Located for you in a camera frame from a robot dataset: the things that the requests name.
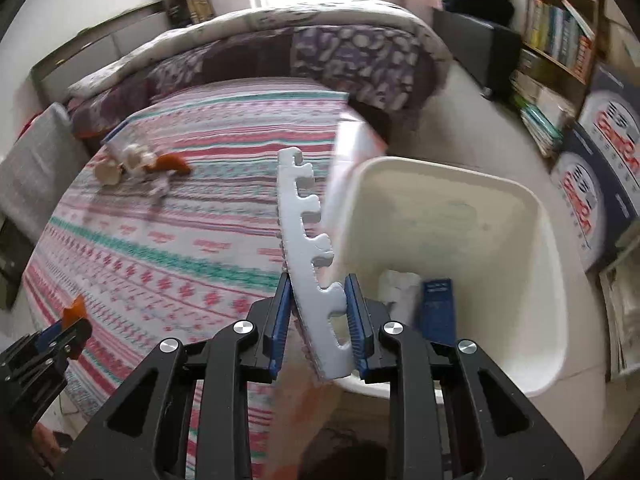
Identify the grey bed headboard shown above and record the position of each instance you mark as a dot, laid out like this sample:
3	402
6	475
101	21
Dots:
95	47

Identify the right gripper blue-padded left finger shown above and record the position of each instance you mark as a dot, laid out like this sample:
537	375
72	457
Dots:
278	326

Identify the blue white cardboard box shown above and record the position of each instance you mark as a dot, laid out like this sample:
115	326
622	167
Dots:
597	171

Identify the black cabinet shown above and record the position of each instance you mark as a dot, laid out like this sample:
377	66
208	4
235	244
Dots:
487	51

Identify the purple patterned quilt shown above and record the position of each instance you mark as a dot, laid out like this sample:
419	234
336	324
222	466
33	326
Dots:
387	60

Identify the grey fabric chair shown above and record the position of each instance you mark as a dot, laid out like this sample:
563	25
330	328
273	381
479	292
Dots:
39	169

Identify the striped patterned bedsheet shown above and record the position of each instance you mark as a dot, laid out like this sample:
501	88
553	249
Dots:
174	377

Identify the white plastic wrapper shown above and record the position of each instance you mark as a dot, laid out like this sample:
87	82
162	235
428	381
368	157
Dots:
137	158

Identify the white plastic trash bin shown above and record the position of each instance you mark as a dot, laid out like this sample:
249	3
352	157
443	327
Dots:
490	236

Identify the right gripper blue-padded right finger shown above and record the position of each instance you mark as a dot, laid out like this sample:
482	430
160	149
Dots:
359	325

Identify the white foam mat strip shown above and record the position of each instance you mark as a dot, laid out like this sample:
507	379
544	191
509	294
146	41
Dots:
304	255

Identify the wooden bookshelf with books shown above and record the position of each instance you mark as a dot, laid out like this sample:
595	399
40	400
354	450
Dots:
554	69

